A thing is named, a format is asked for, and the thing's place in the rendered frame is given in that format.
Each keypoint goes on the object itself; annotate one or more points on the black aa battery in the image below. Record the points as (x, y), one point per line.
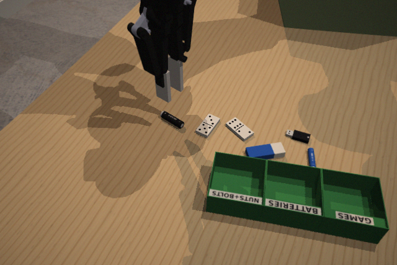
(172, 119)

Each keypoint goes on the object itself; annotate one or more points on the blue and white eraser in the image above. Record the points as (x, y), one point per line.
(268, 151)

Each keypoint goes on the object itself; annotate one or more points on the blue battery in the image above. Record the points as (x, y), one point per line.
(311, 157)

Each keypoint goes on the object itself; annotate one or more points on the white domino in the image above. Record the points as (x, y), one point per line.
(242, 131)
(207, 126)

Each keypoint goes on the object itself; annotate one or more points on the green three-compartment bin rack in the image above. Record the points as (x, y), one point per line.
(238, 183)

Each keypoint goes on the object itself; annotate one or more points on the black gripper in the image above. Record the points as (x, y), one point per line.
(166, 29)

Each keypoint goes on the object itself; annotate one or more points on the black usb stick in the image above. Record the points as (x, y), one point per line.
(299, 136)

